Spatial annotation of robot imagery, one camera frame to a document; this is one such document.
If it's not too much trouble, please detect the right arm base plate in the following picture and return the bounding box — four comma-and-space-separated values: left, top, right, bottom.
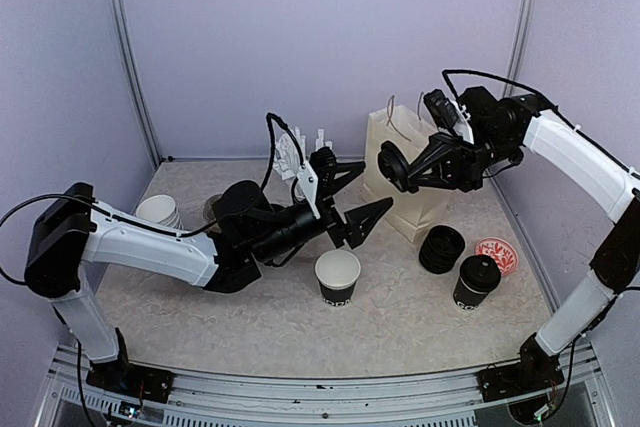
476, 362, 564, 402

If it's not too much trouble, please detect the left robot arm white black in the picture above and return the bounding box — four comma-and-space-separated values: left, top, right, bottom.
24, 147, 393, 392

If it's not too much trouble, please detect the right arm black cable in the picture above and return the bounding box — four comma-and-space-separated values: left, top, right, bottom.
440, 68, 559, 111

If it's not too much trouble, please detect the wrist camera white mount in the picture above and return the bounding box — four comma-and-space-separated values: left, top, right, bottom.
296, 161, 321, 219
422, 89, 474, 144

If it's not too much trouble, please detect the black paper coffee cup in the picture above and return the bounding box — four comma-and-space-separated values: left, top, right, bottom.
452, 255, 502, 311

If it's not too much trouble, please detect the red patterned white bowl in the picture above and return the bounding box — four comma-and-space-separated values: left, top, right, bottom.
474, 237, 519, 276

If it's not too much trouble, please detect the stack of paper cups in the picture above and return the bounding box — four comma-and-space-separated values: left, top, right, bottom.
135, 194, 183, 229

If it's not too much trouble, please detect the black plastic cup lid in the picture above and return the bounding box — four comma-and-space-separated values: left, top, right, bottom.
460, 255, 502, 293

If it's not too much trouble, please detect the aluminium front frame rail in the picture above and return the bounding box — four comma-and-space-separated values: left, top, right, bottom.
34, 344, 616, 427

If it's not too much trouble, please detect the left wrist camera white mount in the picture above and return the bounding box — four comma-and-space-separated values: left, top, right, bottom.
296, 161, 321, 219

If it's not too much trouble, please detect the cup holding white straws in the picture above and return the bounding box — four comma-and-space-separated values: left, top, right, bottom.
273, 126, 333, 202

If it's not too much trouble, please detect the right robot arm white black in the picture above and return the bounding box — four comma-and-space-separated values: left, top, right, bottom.
396, 87, 639, 391

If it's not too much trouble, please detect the cream paper takeout bag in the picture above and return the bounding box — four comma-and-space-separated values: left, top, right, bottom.
362, 97, 451, 243

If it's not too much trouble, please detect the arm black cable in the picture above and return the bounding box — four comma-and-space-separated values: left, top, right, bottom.
440, 68, 559, 111
0, 111, 306, 288

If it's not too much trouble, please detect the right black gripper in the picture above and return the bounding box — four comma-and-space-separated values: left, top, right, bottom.
405, 127, 520, 192

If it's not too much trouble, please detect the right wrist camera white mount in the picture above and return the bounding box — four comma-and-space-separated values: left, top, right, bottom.
422, 89, 474, 144

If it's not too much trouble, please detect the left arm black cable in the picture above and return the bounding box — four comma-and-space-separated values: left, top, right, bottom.
0, 111, 306, 288

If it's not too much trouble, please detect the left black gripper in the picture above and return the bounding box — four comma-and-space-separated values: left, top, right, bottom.
251, 161, 394, 263

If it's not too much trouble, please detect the stack of black lids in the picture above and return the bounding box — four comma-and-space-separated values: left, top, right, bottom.
418, 225, 466, 275

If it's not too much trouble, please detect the brown pulp cup carrier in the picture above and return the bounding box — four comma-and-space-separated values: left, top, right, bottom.
203, 194, 222, 221

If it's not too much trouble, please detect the right aluminium corner post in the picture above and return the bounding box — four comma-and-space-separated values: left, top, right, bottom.
505, 0, 535, 81

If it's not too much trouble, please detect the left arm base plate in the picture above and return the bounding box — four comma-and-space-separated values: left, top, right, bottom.
86, 362, 174, 404

